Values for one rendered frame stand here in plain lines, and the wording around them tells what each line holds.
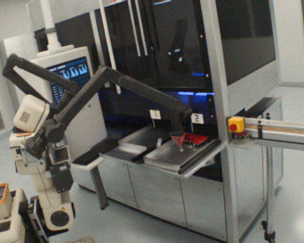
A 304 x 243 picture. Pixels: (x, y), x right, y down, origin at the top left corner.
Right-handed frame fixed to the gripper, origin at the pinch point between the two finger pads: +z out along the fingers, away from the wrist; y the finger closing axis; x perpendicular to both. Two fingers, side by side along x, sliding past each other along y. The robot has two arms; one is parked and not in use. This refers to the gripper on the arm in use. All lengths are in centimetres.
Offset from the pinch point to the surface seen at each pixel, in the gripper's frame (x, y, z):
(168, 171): -2.7, -23.6, 3.9
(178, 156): -1.0, -7.1, 4.1
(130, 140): 42.6, 12.1, 4.5
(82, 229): 112, 1, 93
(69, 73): 80, 11, -46
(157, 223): 49, 30, 93
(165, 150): 10.0, -0.8, 4.2
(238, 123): -32.9, 9.4, -8.9
